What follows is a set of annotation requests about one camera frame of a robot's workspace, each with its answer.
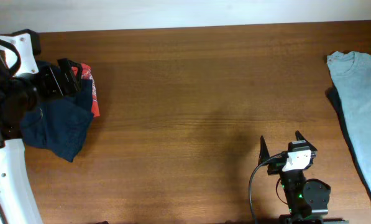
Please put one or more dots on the folded red t-shirt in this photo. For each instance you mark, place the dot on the folded red t-shirt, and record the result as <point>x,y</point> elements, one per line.
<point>87,97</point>

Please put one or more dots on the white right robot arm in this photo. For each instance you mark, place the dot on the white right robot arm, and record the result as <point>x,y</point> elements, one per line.
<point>307,199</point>

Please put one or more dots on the dark garment under grey shirt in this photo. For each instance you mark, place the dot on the dark garment under grey shirt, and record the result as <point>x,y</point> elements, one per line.
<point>334,99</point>

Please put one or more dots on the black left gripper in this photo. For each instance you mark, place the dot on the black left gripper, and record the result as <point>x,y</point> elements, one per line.
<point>51,74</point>

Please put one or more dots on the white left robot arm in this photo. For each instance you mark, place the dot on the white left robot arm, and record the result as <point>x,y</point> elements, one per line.
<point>17,202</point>

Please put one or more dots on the navy blue shorts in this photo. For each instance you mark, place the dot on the navy blue shorts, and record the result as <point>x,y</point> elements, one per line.
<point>60,126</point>

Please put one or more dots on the grey t-shirt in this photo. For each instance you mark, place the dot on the grey t-shirt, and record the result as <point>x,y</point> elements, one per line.
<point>351,76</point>

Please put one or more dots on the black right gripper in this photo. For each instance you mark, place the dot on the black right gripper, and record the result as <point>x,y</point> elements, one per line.
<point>276,165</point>

